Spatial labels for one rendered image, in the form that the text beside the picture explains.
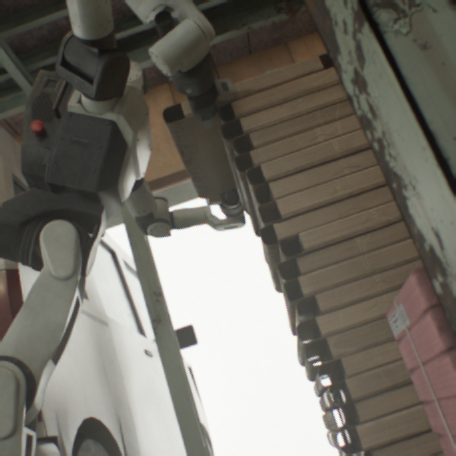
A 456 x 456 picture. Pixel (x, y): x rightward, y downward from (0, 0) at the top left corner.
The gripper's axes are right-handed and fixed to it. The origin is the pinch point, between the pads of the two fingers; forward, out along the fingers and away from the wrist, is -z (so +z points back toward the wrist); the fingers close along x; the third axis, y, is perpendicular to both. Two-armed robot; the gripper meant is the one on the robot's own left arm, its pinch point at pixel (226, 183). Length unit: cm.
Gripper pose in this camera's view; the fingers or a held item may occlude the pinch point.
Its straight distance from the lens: 176.9
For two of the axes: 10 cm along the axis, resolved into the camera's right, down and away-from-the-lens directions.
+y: -9.5, 3.2, 0.3
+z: 1.3, 3.1, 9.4
